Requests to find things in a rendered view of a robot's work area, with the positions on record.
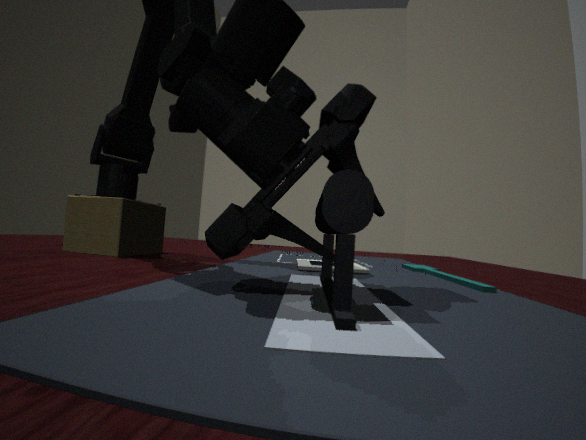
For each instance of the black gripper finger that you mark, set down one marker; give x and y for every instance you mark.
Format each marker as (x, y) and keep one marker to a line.
(344, 157)
(277, 225)

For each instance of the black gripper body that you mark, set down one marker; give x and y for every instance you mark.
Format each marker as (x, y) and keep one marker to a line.
(231, 233)

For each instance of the white square tile with dark center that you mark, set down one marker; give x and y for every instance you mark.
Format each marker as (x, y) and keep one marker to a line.
(316, 265)

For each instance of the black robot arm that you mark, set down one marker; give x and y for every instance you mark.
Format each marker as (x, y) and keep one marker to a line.
(210, 74)

